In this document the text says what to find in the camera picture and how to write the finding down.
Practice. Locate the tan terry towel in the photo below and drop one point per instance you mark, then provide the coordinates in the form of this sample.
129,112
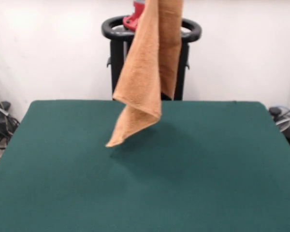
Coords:
145,72

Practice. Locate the red robot base flange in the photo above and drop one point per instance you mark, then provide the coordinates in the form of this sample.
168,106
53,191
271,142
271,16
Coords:
133,20

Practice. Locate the dark green table cloth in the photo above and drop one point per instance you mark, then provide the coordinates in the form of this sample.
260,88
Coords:
111,181

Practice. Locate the grey curved stand base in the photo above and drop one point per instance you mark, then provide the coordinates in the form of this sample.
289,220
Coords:
284,123

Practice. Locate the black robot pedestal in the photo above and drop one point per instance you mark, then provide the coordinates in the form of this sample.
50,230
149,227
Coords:
116,60

